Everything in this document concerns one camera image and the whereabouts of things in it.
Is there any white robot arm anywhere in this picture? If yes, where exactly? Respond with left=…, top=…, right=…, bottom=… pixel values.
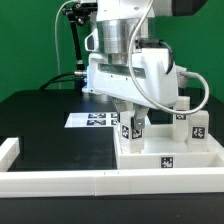
left=81, top=0, right=208, bottom=130

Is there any white square table top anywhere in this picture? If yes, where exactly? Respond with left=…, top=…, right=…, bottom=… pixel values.
left=113, top=124, right=224, bottom=169

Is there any black cable bundle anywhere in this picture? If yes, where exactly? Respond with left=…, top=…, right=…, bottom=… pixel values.
left=39, top=71, right=88, bottom=92

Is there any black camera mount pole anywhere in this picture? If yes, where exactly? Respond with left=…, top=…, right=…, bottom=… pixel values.
left=61, top=2, right=98, bottom=78

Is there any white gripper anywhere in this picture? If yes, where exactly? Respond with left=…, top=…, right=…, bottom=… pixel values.
left=85, top=34, right=180, bottom=130

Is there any white U-shaped obstacle fence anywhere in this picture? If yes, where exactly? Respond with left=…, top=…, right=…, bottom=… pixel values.
left=0, top=138, right=224, bottom=198

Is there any white AprilTag base sheet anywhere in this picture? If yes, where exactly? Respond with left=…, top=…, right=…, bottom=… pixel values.
left=65, top=112, right=117, bottom=128

